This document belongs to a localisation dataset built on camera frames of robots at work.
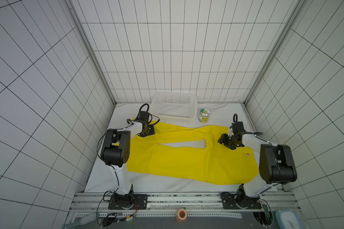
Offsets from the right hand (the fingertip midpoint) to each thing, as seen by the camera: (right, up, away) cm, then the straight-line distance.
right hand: (222, 141), depth 95 cm
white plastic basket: (-33, +24, +22) cm, 47 cm away
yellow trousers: (-6, -12, -10) cm, 16 cm away
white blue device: (+21, -32, -30) cm, 48 cm away
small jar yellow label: (-11, +16, +7) cm, 21 cm away
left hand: (-50, +4, +4) cm, 51 cm away
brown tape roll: (-30, -26, -35) cm, 53 cm away
